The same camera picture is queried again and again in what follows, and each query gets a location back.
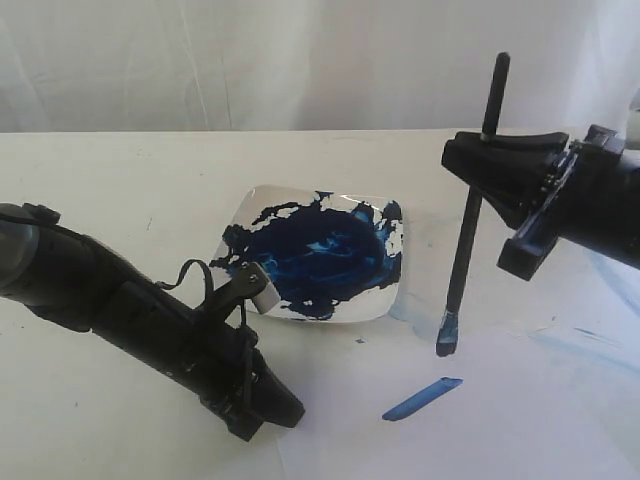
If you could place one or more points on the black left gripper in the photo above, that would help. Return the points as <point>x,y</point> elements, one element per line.
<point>199,350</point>

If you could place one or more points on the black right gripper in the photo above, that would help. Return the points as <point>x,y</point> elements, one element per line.
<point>588,195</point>

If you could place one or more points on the black paintbrush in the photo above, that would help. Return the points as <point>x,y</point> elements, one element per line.
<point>447,339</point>

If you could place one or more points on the white paper sheet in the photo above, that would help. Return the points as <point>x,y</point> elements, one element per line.
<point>383,406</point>

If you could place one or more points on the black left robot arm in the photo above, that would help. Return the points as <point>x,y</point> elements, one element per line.
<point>80,284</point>

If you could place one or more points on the white square paint plate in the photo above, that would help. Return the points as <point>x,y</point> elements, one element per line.
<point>332,257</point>

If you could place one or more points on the white backdrop curtain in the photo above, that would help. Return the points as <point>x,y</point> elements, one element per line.
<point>294,65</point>

